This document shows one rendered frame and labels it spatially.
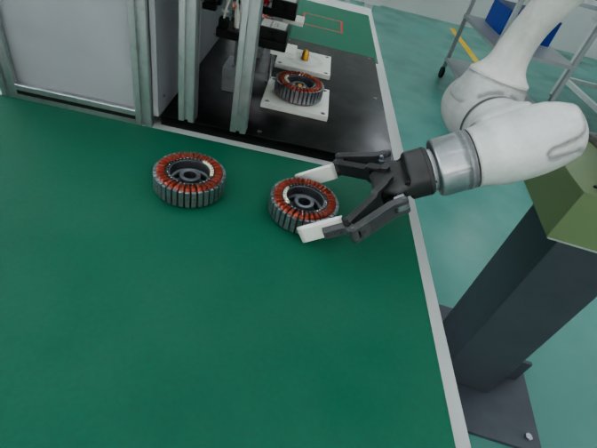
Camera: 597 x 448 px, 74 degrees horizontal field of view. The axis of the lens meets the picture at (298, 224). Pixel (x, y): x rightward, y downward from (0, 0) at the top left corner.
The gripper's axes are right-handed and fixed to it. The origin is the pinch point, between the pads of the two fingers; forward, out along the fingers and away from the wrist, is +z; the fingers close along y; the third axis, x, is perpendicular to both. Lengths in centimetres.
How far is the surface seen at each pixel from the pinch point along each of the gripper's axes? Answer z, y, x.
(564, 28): -323, 528, -246
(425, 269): -15.8, -9.4, -11.6
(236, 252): 9.7, -10.4, 3.4
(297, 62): -1, 59, 1
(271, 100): 4.9, 33.5, 4.3
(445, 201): -48, 116, -117
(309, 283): 0.6, -14.7, -1.9
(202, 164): 14.3, 5.4, 9.7
